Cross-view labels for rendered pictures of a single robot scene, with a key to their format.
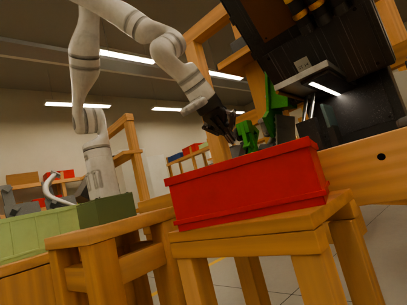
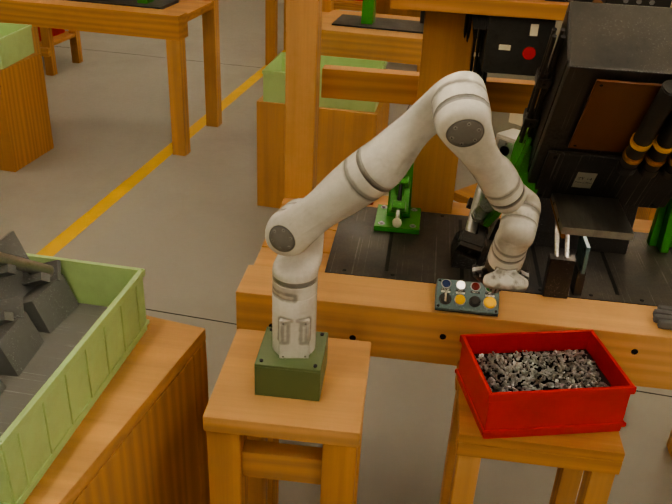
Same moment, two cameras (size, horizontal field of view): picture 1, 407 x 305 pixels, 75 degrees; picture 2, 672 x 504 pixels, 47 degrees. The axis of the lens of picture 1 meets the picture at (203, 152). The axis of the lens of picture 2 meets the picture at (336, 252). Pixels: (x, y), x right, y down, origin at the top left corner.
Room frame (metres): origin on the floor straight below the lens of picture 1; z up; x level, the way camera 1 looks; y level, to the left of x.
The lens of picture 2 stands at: (-0.23, 1.05, 1.89)
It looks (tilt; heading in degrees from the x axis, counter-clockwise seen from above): 29 degrees down; 326
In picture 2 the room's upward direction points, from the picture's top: 3 degrees clockwise
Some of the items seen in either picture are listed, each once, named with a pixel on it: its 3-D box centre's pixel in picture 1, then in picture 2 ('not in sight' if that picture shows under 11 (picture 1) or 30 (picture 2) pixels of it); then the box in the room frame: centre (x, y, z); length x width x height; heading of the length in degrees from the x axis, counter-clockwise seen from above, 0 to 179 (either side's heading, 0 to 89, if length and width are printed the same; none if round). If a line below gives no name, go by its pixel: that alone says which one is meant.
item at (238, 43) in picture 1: (245, 43); not in sight; (1.35, -0.37, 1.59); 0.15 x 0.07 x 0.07; 50
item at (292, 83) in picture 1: (321, 87); (583, 200); (0.87, -0.44, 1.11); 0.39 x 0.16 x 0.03; 140
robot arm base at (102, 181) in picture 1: (102, 173); (294, 311); (0.91, 0.36, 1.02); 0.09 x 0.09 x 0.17; 60
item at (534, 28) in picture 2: not in sight; (516, 41); (1.23, -0.50, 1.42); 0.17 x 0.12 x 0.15; 50
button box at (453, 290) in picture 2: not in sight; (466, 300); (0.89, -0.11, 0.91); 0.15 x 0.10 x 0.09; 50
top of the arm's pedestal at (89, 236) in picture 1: (112, 227); (293, 383); (0.91, 0.36, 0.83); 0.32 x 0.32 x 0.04; 51
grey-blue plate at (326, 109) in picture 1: (332, 126); (580, 263); (0.82, -0.41, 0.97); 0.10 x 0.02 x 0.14; 140
